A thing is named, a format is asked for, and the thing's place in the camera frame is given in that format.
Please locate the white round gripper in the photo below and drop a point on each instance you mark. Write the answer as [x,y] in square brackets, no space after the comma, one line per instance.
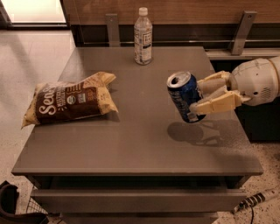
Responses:
[253,80]

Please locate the blue pepsi can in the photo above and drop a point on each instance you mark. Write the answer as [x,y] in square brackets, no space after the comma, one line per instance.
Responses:
[183,90]

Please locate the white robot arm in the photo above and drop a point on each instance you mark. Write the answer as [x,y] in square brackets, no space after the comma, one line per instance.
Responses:
[251,83]

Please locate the clear plastic water bottle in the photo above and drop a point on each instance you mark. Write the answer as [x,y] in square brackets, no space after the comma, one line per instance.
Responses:
[143,38]

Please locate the grey cabinet with drawers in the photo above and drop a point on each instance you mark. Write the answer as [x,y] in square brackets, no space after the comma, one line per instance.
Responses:
[141,164]

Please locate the brown and yellow chip bag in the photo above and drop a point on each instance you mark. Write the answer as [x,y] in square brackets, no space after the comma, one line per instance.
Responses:
[62,101]

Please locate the right metal bracket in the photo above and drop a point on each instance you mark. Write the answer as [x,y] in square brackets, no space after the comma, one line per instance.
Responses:
[247,19]

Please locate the metal bracket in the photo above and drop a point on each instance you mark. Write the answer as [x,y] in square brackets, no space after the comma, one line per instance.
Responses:
[113,30]
[247,19]

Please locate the left metal bracket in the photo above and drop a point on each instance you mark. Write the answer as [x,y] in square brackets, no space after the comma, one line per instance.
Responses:
[113,30]

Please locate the wire mesh basket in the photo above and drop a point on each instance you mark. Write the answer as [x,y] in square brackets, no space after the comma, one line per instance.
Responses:
[34,207]

